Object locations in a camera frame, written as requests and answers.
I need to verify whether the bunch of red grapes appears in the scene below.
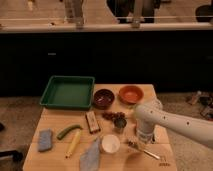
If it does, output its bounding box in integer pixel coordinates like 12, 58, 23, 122
102, 112, 125, 121

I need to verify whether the blue sponge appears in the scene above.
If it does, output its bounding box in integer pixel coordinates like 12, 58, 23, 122
38, 129, 52, 152

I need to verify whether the brown chocolate bar box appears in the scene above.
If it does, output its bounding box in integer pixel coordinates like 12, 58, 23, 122
85, 111, 100, 134

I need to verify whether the orange bowl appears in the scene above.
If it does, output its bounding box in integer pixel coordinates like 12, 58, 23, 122
118, 85, 143, 104

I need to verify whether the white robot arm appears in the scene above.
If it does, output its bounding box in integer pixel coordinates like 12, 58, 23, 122
133, 99, 213, 149

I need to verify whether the silver fork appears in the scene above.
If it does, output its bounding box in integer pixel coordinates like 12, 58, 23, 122
126, 140, 160, 160

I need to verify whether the green plastic tray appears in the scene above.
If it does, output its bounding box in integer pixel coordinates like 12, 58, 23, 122
40, 76, 95, 110

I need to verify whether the dark red bowl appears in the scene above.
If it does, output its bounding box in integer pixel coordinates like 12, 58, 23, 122
93, 89, 115, 109

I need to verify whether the small metal cup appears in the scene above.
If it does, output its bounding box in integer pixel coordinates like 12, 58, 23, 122
114, 118, 127, 133

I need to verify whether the grey blue cloth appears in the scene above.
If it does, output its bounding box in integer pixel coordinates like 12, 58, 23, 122
80, 138, 100, 171

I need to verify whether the white cup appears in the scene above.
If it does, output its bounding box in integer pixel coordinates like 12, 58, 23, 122
100, 134, 120, 154

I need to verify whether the green cucumber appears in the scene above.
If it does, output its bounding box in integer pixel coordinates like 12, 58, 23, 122
56, 124, 83, 140

